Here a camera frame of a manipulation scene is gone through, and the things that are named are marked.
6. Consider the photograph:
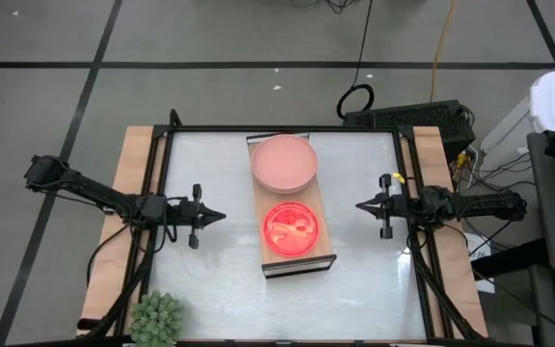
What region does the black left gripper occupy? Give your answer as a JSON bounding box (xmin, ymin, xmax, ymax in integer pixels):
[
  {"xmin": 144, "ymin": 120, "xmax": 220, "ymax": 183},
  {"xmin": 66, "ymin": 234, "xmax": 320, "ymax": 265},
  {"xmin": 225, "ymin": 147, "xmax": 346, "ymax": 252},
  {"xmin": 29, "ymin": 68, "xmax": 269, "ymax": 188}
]
[{"xmin": 165, "ymin": 183, "xmax": 227, "ymax": 251}]

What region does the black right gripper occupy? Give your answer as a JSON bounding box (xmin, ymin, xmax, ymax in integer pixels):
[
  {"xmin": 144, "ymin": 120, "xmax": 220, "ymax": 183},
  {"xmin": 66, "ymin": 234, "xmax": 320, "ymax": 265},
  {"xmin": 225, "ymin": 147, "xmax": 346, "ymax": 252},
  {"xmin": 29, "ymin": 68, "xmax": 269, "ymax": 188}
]
[{"xmin": 355, "ymin": 173, "xmax": 426, "ymax": 241}]

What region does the orange translucent plate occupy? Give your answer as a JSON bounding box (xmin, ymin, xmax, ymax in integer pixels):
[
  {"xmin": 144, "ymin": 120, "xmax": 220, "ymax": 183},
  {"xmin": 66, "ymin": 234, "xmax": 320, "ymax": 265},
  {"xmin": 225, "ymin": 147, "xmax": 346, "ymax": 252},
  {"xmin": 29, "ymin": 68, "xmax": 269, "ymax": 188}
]
[{"xmin": 263, "ymin": 201, "xmax": 321, "ymax": 258}]

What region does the salmon pink plate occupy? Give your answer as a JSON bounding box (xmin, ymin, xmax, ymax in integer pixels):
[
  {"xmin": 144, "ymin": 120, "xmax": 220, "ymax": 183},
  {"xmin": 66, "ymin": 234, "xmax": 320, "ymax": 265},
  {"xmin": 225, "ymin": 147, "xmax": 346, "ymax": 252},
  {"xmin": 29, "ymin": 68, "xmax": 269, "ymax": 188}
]
[
  {"xmin": 250, "ymin": 133, "xmax": 319, "ymax": 191},
  {"xmin": 252, "ymin": 176, "xmax": 317, "ymax": 196}
]

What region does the pink translucent plate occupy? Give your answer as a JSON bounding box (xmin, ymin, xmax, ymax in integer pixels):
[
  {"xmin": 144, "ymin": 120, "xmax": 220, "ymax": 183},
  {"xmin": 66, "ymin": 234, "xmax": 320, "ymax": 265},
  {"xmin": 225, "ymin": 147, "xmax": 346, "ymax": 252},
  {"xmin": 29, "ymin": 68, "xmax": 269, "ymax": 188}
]
[{"xmin": 262, "ymin": 200, "xmax": 321, "ymax": 258}]

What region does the wooden tray board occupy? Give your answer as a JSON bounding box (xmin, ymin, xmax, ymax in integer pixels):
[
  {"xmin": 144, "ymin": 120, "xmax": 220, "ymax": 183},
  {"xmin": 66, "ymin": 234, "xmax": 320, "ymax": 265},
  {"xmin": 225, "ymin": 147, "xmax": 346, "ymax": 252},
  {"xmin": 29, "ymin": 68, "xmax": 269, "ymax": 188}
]
[{"xmin": 246, "ymin": 131, "xmax": 338, "ymax": 280}]

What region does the black computer tower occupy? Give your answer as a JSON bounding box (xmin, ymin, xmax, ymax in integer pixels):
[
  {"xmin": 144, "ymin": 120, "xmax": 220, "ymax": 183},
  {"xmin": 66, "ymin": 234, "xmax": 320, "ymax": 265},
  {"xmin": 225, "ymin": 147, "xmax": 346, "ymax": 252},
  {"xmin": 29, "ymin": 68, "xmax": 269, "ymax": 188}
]
[{"xmin": 343, "ymin": 98, "xmax": 478, "ymax": 163}]

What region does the white paper sheet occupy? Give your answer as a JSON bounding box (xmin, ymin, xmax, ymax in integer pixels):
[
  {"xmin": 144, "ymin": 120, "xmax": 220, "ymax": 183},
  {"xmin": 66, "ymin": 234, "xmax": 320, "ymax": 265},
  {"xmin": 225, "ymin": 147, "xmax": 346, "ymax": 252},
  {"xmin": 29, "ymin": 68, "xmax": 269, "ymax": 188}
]
[{"xmin": 463, "ymin": 232, "xmax": 496, "ymax": 295}]

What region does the green succulent plant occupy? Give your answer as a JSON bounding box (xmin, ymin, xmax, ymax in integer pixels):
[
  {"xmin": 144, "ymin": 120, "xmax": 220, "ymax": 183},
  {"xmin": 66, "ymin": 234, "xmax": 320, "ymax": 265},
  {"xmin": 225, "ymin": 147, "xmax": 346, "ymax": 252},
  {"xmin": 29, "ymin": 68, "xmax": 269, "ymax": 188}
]
[{"xmin": 129, "ymin": 290, "xmax": 186, "ymax": 347}]

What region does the black desk crossbar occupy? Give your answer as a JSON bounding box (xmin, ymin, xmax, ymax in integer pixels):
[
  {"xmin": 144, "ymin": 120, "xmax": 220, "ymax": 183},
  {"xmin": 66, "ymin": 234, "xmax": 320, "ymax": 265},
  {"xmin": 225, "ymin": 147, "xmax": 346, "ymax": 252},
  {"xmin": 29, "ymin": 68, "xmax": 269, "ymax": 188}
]
[{"xmin": 469, "ymin": 237, "xmax": 549, "ymax": 281}]

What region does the black table frame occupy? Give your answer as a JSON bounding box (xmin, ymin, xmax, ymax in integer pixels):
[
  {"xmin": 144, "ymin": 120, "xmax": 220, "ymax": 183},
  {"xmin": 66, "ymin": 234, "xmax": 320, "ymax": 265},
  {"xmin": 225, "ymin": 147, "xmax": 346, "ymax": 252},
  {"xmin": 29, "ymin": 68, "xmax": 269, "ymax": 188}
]
[{"xmin": 77, "ymin": 108, "xmax": 489, "ymax": 347}]

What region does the black coiled cable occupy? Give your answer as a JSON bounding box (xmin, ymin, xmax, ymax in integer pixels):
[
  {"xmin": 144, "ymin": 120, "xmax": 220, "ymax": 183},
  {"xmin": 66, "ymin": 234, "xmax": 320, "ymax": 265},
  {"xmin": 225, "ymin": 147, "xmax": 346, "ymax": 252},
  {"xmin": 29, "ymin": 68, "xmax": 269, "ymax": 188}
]
[{"xmin": 335, "ymin": 0, "xmax": 376, "ymax": 121}]

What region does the yellow cable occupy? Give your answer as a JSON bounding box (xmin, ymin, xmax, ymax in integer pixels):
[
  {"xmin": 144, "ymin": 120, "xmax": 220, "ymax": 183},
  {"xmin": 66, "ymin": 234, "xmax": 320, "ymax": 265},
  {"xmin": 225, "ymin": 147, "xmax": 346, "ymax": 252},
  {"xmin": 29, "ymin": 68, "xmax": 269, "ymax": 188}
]
[{"xmin": 429, "ymin": 0, "xmax": 458, "ymax": 103}]

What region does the black cable tangle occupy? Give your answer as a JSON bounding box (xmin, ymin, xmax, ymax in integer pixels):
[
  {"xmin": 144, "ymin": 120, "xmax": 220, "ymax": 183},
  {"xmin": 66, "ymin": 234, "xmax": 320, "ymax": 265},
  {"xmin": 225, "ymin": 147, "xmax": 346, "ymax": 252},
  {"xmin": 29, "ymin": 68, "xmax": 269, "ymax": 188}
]
[{"xmin": 290, "ymin": 0, "xmax": 357, "ymax": 15}]

